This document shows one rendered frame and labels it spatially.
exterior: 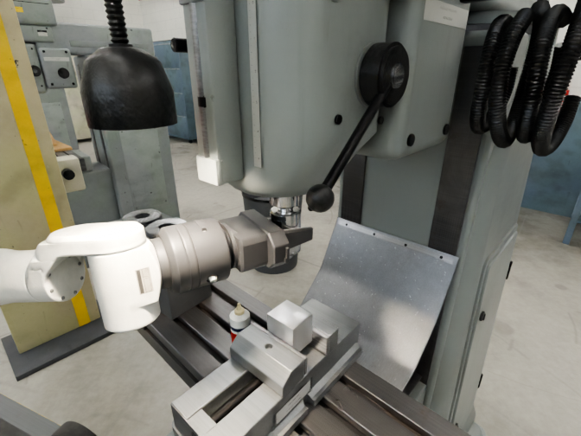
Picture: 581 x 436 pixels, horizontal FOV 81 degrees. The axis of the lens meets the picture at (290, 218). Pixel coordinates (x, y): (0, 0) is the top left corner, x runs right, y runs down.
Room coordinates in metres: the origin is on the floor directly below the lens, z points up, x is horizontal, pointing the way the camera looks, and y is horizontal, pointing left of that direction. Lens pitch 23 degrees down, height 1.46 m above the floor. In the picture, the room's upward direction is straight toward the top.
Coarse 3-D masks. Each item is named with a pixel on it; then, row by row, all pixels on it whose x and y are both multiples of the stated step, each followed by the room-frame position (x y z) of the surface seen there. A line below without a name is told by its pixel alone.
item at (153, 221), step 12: (132, 216) 0.76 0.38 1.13; (144, 216) 0.78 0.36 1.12; (156, 216) 0.76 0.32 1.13; (168, 216) 0.79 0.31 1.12; (144, 228) 0.72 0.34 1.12; (156, 228) 0.69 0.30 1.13; (168, 288) 0.62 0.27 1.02; (204, 288) 0.70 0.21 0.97; (168, 300) 0.62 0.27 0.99; (180, 300) 0.64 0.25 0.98; (192, 300) 0.67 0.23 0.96; (168, 312) 0.63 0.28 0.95; (180, 312) 0.64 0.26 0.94
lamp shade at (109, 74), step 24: (120, 48) 0.29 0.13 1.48; (96, 72) 0.28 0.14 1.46; (120, 72) 0.28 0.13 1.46; (144, 72) 0.29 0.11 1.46; (96, 96) 0.27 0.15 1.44; (120, 96) 0.27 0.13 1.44; (144, 96) 0.28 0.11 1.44; (168, 96) 0.30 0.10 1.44; (96, 120) 0.27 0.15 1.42; (120, 120) 0.27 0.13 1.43; (144, 120) 0.28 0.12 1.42; (168, 120) 0.29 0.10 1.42
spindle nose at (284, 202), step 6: (270, 198) 0.47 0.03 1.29; (276, 198) 0.46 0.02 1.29; (282, 198) 0.45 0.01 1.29; (288, 198) 0.45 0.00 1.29; (294, 198) 0.46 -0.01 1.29; (300, 198) 0.47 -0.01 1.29; (276, 204) 0.46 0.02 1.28; (282, 204) 0.45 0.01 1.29; (288, 204) 0.45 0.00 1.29; (294, 204) 0.46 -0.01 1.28
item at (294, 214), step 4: (272, 208) 0.48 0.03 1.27; (276, 208) 0.48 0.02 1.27; (296, 208) 0.48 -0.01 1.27; (272, 212) 0.46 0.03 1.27; (276, 212) 0.46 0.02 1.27; (280, 212) 0.46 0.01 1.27; (284, 212) 0.46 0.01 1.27; (288, 212) 0.46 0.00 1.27; (292, 212) 0.46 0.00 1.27; (296, 212) 0.46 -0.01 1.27; (300, 212) 0.47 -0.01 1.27; (272, 216) 0.46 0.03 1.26; (276, 216) 0.46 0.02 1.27; (280, 216) 0.45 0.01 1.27; (284, 216) 0.45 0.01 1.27; (288, 216) 0.45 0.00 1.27; (292, 216) 0.45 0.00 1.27; (296, 216) 0.46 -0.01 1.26; (300, 216) 0.47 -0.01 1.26; (276, 220) 0.46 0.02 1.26; (280, 220) 0.45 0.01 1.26; (284, 220) 0.45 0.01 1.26; (288, 220) 0.45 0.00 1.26; (292, 220) 0.45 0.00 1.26
